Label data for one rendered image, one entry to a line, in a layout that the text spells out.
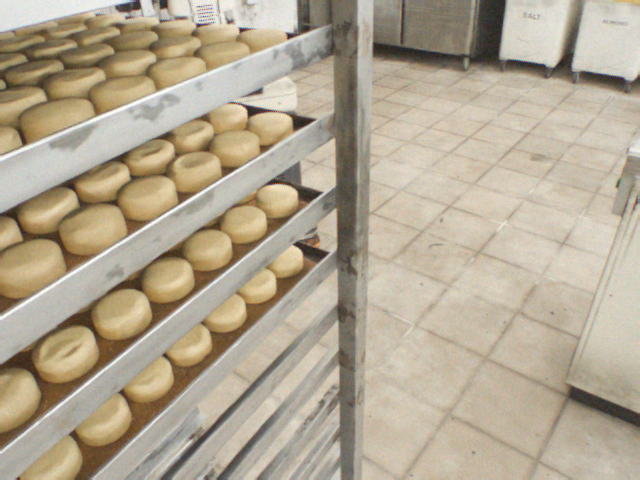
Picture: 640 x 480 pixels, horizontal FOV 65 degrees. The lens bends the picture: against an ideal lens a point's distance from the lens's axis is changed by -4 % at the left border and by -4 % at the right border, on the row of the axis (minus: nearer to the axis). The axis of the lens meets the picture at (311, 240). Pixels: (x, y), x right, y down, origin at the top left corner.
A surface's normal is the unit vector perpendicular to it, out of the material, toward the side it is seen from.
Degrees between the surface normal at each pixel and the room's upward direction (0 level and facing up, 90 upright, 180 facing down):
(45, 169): 90
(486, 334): 0
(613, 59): 95
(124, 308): 0
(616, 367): 90
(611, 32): 91
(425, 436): 0
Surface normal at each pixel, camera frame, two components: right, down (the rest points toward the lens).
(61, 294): 0.83, 0.29
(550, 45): -0.56, 0.51
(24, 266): -0.04, -0.83
